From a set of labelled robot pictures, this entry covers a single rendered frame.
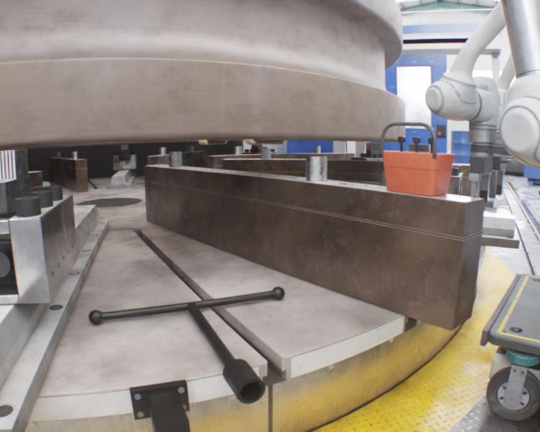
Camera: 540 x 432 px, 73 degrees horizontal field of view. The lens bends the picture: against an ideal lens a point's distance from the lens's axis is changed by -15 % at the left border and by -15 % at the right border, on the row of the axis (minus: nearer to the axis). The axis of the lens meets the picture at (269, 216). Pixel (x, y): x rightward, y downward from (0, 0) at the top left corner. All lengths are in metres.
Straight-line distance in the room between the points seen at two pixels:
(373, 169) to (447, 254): 2.28
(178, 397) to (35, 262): 0.46
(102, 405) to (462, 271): 0.99
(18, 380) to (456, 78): 1.31
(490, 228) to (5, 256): 2.22
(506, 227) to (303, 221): 1.27
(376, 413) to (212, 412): 0.56
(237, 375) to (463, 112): 0.91
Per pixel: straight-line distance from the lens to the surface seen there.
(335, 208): 1.45
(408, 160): 1.26
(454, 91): 1.20
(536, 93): 1.01
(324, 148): 7.47
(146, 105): 1.38
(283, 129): 1.59
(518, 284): 1.75
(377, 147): 4.48
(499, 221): 2.44
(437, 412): 1.45
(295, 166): 3.40
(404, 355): 1.52
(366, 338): 1.25
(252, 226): 1.83
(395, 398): 1.49
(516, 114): 0.97
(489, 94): 1.34
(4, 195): 1.15
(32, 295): 1.09
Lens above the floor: 0.84
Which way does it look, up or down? 10 degrees down
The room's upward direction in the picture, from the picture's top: straight up
